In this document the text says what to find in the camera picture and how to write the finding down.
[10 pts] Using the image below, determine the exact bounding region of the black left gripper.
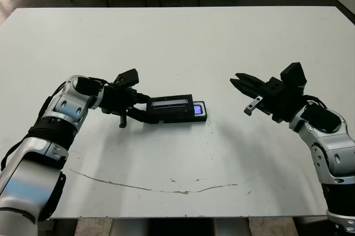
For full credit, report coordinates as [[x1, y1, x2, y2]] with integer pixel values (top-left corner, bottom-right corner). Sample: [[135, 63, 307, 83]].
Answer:
[[99, 84, 160, 129]]

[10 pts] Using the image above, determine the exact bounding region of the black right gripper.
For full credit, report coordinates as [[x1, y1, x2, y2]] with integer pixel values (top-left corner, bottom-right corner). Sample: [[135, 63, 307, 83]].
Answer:
[[229, 73, 306, 124]]

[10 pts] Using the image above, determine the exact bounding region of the black box lid with window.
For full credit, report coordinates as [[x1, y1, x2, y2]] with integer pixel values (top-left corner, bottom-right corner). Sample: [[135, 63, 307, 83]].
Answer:
[[146, 94, 195, 125]]

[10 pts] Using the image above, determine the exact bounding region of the black box base white lining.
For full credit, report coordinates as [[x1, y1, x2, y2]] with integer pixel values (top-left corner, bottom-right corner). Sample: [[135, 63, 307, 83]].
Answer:
[[162, 100, 208, 124]]

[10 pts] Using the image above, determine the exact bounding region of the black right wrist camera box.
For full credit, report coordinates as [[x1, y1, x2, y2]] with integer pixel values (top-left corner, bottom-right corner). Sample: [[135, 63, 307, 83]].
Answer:
[[280, 62, 308, 88]]

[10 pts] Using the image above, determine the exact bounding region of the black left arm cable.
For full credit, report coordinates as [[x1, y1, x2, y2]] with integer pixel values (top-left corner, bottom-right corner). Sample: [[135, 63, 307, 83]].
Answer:
[[0, 76, 117, 172]]

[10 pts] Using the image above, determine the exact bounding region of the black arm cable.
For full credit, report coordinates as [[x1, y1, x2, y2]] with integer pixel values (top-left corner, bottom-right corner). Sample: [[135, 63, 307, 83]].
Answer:
[[0, 76, 117, 172], [302, 94, 328, 109]]

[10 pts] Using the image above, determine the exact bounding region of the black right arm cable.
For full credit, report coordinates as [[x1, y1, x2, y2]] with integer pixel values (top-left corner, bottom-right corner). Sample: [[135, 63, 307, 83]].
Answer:
[[302, 94, 328, 109]]

